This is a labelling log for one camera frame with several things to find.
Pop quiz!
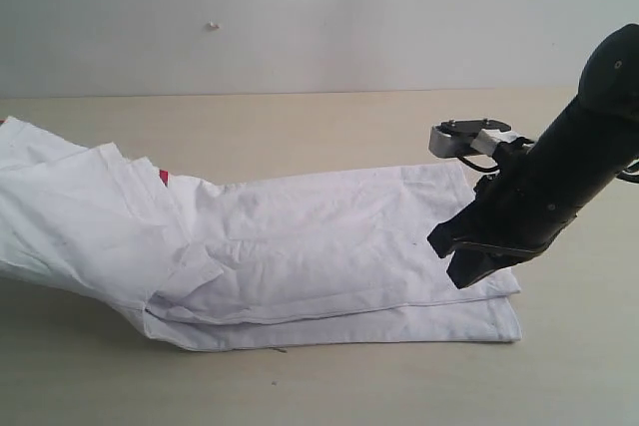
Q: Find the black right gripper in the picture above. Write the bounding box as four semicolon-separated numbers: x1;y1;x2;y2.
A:
427;141;579;289

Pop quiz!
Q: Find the white t-shirt red lettering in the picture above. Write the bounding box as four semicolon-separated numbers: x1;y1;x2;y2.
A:
1;117;521;351

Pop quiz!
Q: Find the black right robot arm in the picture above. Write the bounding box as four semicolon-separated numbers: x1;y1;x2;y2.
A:
427;24;638;289

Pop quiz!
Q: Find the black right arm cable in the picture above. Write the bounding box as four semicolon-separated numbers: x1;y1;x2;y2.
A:
456;154;503;176

